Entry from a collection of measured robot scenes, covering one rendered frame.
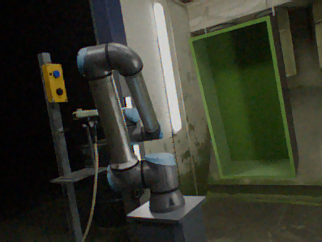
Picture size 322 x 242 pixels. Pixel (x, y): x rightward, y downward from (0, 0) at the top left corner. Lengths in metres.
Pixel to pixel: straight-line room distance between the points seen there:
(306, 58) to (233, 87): 1.27
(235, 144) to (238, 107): 0.36
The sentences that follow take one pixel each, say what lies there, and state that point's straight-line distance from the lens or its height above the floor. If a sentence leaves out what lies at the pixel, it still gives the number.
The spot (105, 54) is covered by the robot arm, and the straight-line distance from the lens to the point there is 1.25.
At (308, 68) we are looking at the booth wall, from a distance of 3.68.
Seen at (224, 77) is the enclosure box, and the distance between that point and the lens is 2.64.
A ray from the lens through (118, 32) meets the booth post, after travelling 2.47.
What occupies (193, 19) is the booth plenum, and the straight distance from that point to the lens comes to 3.65.
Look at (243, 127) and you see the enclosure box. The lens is 2.72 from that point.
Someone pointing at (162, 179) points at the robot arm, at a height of 0.80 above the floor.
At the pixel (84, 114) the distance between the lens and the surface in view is 1.85.
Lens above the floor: 1.14
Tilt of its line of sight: 3 degrees down
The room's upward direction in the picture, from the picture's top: 9 degrees counter-clockwise
